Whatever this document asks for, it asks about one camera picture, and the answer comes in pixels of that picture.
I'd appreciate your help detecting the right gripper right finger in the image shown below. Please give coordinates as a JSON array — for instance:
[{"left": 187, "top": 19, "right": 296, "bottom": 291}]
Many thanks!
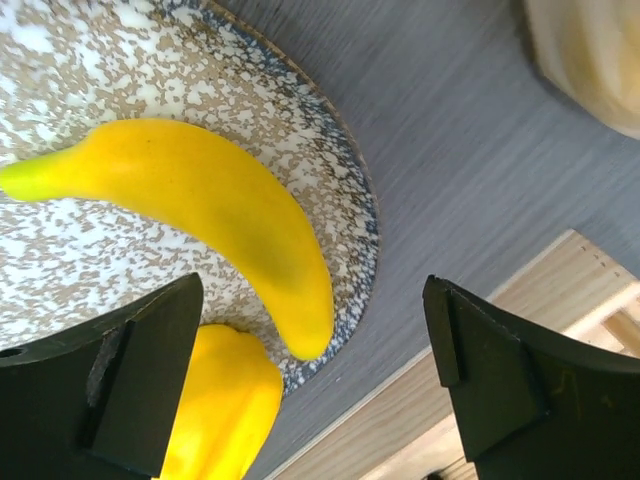
[{"left": 423, "top": 275, "right": 639, "bottom": 479}]

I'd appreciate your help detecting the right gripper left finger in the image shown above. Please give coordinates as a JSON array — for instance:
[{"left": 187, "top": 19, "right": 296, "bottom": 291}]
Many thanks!
[{"left": 1, "top": 273, "right": 203, "bottom": 479}]

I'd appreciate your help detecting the yellow fake bell pepper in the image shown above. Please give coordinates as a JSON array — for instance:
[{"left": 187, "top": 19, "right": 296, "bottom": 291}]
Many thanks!
[{"left": 160, "top": 324, "right": 284, "bottom": 479}]

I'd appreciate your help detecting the yellow fake banana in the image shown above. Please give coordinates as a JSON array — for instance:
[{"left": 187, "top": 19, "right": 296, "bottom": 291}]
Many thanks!
[{"left": 1, "top": 118, "right": 334, "bottom": 361}]

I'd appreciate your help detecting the translucent plastic bag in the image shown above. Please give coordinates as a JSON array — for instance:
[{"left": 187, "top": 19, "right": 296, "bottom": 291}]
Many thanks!
[{"left": 524, "top": 0, "right": 639, "bottom": 139}]

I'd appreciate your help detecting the wooden rack base tray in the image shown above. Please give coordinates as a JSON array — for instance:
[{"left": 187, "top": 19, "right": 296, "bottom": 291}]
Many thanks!
[{"left": 273, "top": 230, "right": 639, "bottom": 479}]

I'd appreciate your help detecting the speckled ceramic plate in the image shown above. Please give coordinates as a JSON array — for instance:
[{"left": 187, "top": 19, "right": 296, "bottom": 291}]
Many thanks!
[{"left": 1, "top": 1, "right": 379, "bottom": 392}]

